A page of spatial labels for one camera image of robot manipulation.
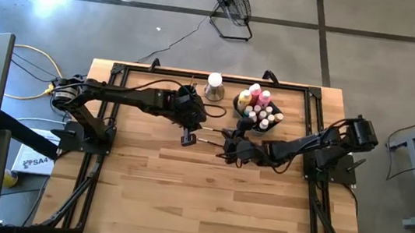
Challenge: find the black fan cable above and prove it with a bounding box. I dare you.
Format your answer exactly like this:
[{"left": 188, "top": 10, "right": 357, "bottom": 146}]
[{"left": 135, "top": 5, "right": 215, "bottom": 72}]

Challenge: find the large pink paint bottle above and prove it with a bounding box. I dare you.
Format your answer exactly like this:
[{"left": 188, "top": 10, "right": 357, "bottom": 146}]
[
  {"left": 255, "top": 90, "right": 273, "bottom": 110},
  {"left": 247, "top": 82, "right": 263, "bottom": 106}
]

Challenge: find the yellow round object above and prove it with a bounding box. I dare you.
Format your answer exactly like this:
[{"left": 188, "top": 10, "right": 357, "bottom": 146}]
[{"left": 2, "top": 169, "right": 20, "bottom": 189}]

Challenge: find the yellow power strip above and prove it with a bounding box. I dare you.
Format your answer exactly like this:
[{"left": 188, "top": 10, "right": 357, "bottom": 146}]
[{"left": 45, "top": 81, "right": 58, "bottom": 96}]

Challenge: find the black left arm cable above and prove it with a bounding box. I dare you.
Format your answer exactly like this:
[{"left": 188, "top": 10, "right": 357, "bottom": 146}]
[{"left": 125, "top": 74, "right": 230, "bottom": 120}]

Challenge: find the white printed cardboard box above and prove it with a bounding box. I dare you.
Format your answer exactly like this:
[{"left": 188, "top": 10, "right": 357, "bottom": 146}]
[{"left": 12, "top": 128, "right": 62, "bottom": 178}]

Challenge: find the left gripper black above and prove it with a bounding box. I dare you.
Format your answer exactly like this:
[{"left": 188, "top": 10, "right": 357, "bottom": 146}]
[{"left": 170, "top": 83, "right": 213, "bottom": 150}]

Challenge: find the large yellow paint bottle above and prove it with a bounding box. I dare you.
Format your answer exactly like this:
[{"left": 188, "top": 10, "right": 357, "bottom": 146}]
[{"left": 236, "top": 88, "right": 255, "bottom": 114}]

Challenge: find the white bulb on metal base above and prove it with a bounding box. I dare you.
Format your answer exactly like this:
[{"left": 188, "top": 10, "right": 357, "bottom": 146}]
[{"left": 202, "top": 71, "right": 228, "bottom": 104}]

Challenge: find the teal plastic bin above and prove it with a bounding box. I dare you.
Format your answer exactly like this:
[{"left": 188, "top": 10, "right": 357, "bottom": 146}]
[{"left": 229, "top": 90, "right": 288, "bottom": 137}]

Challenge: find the yellow floor cable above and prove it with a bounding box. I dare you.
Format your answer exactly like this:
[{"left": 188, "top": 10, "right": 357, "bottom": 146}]
[{"left": 3, "top": 43, "right": 66, "bottom": 105}]

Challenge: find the teal ribbed plastic cup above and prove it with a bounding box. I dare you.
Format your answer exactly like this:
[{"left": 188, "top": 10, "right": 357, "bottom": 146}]
[{"left": 176, "top": 83, "right": 201, "bottom": 107}]

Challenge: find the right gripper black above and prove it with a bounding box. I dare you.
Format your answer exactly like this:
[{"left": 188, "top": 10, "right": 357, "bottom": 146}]
[{"left": 218, "top": 114, "right": 273, "bottom": 170}]

